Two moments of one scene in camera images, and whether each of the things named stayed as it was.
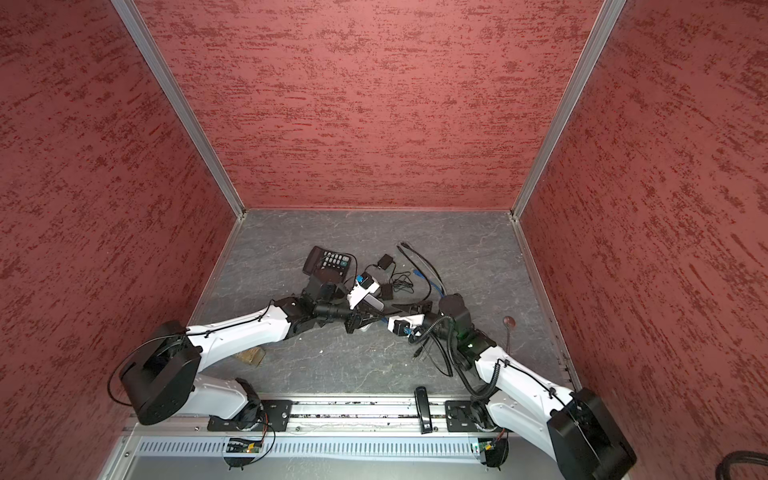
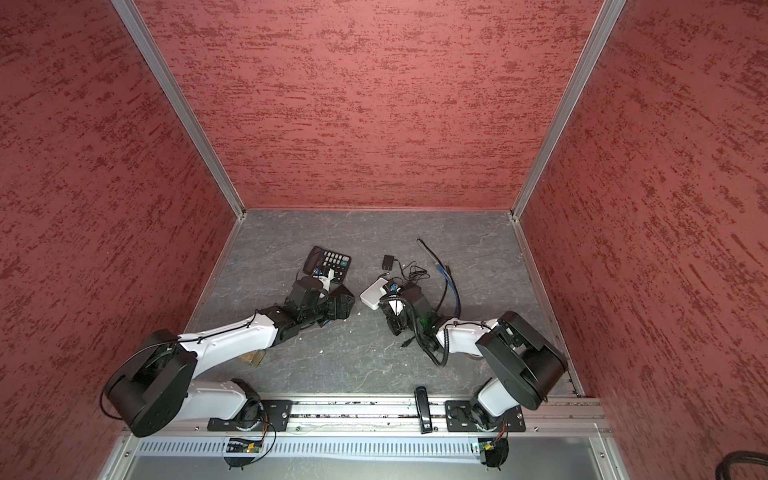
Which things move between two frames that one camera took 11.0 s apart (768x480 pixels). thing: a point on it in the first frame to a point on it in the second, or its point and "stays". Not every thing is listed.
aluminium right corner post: (590, 54) stays
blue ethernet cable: (408, 330) to (455, 295)
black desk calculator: (326, 266) stays
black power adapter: (385, 261) stays
